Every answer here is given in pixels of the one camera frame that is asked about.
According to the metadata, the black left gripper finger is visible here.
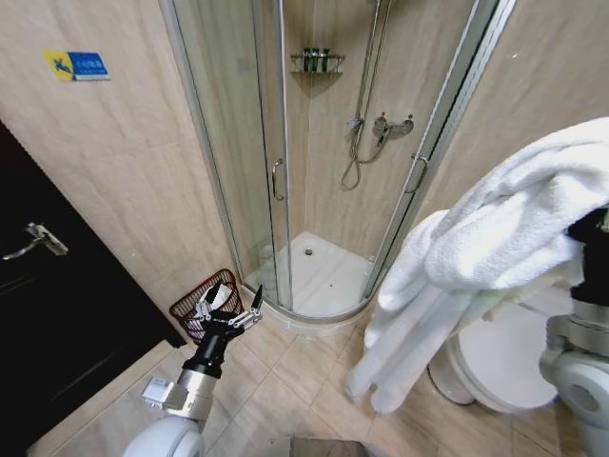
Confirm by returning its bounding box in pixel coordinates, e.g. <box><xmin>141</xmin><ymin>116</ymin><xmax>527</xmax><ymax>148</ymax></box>
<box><xmin>194</xmin><ymin>283</ymin><xmax>227</xmax><ymax>326</ymax></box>
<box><xmin>226</xmin><ymin>284</ymin><xmax>265</xmax><ymax>330</ymax></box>

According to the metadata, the white used towel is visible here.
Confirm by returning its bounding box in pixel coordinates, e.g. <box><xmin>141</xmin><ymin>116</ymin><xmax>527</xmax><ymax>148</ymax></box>
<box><xmin>344</xmin><ymin>116</ymin><xmax>609</xmax><ymax>415</ymax></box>

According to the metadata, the red plastic hamper basket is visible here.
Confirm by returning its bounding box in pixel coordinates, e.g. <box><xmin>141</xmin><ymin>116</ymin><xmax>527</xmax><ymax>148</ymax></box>
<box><xmin>169</xmin><ymin>268</ymin><xmax>245</xmax><ymax>347</ymax></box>

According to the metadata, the white cloth in hamper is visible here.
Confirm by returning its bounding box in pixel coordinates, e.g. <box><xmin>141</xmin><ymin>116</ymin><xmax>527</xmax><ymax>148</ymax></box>
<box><xmin>198</xmin><ymin>280</ymin><xmax>240</xmax><ymax>315</ymax></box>

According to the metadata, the white shower tray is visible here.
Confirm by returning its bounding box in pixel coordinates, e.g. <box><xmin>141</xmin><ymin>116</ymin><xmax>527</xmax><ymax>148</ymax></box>
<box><xmin>241</xmin><ymin>230</ymin><xmax>382</xmax><ymax>330</ymax></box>

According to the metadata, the dark wooden door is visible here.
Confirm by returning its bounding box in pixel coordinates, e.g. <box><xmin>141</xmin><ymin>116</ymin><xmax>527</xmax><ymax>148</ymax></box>
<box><xmin>0</xmin><ymin>118</ymin><xmax>187</xmax><ymax>457</ymax></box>

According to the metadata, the white toilet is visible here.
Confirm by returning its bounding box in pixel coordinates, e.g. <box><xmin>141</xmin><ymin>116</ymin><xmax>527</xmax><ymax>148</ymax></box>
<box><xmin>426</xmin><ymin>285</ymin><xmax>578</xmax><ymax>415</ymax></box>

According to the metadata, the curved glass shower door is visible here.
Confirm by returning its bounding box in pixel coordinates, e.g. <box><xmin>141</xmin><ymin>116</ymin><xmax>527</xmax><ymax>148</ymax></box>
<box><xmin>363</xmin><ymin>0</ymin><xmax>519</xmax><ymax>306</ymax></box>
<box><xmin>159</xmin><ymin>0</ymin><xmax>294</xmax><ymax>310</ymax></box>

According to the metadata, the chrome shower mixer tap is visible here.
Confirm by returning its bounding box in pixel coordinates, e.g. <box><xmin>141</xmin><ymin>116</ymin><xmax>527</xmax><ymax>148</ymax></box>
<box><xmin>371</xmin><ymin>112</ymin><xmax>416</xmax><ymax>148</ymax></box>

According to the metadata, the chrome shower door handle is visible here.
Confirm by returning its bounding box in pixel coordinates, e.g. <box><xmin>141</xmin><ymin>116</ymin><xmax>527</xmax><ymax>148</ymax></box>
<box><xmin>271</xmin><ymin>157</ymin><xmax>285</xmax><ymax>202</ymax></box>
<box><xmin>403</xmin><ymin>152</ymin><xmax>430</xmax><ymax>194</ymax></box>

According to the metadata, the chrome shower hose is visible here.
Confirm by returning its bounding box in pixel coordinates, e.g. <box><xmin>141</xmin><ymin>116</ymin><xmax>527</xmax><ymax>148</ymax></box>
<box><xmin>340</xmin><ymin>121</ymin><xmax>387</xmax><ymax>190</ymax></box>

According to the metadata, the silver door handle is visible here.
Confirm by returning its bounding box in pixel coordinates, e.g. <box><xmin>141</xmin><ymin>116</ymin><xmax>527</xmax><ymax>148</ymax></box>
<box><xmin>1</xmin><ymin>222</ymin><xmax>69</xmax><ymax>262</ymax></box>

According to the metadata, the chrome wire corner shelf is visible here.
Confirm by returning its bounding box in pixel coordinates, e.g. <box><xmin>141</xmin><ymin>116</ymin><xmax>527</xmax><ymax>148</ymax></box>
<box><xmin>289</xmin><ymin>47</ymin><xmax>346</xmax><ymax>99</ymax></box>

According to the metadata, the chrome shower riser rail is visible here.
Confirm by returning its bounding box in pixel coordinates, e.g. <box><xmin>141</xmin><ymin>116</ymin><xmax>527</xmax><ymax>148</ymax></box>
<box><xmin>355</xmin><ymin>0</ymin><xmax>397</xmax><ymax>126</ymax></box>

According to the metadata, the blue yellow wall sign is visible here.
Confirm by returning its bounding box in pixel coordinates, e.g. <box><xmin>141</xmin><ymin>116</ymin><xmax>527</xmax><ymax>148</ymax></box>
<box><xmin>42</xmin><ymin>49</ymin><xmax>112</xmax><ymax>83</ymax></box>

